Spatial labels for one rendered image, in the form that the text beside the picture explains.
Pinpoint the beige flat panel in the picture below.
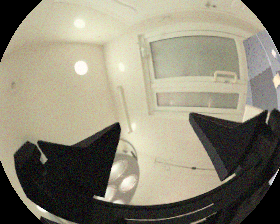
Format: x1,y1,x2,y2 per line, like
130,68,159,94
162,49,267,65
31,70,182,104
242,105,269,125

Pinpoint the beige flat box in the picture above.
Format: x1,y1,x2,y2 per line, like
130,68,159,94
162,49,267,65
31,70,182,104
273,73,280,88

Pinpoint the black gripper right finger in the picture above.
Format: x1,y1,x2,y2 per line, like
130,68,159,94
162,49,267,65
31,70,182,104
189,109,268,181

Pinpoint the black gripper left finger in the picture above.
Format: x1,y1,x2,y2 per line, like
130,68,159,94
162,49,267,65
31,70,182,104
36,121,121,197

